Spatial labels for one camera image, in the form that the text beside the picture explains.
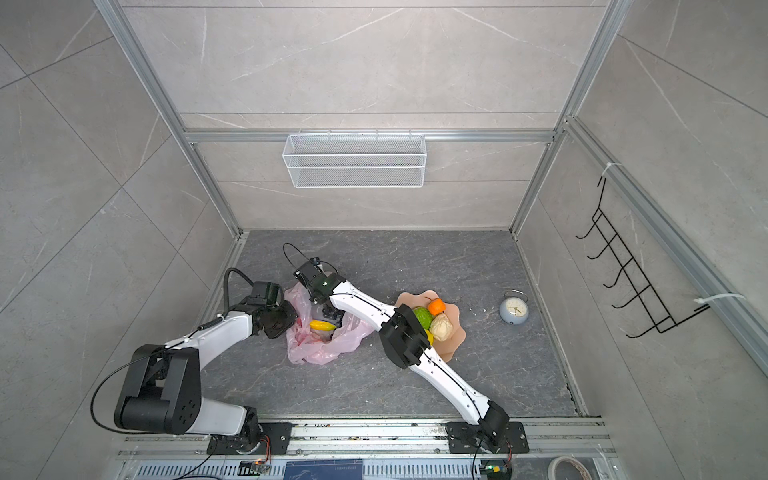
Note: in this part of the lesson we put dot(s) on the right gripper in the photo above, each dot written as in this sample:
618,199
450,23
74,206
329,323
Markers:
310,295

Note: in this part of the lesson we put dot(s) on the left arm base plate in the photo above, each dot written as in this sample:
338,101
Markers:
273,439

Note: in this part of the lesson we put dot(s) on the black wire hook rack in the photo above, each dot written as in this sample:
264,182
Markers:
630,272

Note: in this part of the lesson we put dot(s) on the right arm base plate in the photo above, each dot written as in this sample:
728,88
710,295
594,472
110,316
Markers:
465,438

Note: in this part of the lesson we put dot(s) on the small grey alarm clock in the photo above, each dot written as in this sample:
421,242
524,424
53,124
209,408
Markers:
514,309

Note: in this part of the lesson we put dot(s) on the yellow fake banana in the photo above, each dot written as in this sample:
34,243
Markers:
322,326

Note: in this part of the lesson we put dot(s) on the dark purple fake grapes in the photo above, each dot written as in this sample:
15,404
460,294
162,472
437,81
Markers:
332,315

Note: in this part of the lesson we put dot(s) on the green fake fruit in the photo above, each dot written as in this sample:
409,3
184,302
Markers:
424,317

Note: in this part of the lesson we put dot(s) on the beige fake fruit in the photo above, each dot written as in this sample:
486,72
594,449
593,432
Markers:
441,328

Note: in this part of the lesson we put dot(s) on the pink plastic bag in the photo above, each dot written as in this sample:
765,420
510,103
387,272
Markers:
307,346

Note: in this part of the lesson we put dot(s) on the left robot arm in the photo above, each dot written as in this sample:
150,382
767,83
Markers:
162,390

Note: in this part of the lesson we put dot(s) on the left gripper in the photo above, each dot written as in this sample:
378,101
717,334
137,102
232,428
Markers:
292,314

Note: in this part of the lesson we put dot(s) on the white wire mesh basket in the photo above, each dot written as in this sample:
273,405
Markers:
335,160

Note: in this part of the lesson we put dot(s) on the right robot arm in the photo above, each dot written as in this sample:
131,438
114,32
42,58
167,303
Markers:
406,344

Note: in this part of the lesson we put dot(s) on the orange fake fruit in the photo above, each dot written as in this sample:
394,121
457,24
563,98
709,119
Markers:
436,307

